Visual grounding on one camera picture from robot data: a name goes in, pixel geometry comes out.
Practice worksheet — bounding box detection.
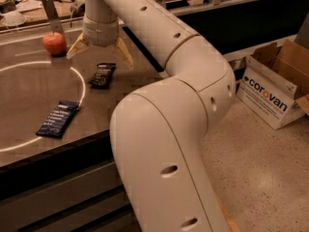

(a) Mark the red apple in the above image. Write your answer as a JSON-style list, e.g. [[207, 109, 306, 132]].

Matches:
[[42, 32, 67, 55]]

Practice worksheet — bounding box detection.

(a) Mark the wooden desk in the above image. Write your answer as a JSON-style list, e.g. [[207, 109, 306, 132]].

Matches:
[[1, 0, 173, 34]]

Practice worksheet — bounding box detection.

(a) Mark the grey metal bracket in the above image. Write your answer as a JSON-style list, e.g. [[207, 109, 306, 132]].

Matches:
[[41, 0, 64, 33]]

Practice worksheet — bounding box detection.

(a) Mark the grey metal table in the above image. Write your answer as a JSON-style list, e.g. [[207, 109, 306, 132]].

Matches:
[[0, 29, 159, 232]]

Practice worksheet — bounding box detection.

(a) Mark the blue rxbar bar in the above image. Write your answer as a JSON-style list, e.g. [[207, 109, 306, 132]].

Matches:
[[36, 101, 79, 138]]

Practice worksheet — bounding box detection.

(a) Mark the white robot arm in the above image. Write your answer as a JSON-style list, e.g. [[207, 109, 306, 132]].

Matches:
[[79, 0, 236, 232]]

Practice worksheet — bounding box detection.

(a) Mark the black rxbar chocolate bar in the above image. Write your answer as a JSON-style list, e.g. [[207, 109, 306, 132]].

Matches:
[[89, 63, 116, 88]]

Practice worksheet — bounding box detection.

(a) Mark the white face mask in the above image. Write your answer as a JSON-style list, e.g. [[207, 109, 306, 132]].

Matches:
[[1, 11, 26, 27]]

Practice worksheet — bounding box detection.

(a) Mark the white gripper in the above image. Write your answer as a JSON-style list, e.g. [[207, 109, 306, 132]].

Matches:
[[67, 15, 133, 69]]

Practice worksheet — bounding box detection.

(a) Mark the white corovan cardboard box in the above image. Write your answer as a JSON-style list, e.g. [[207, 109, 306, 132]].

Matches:
[[237, 40, 309, 130]]

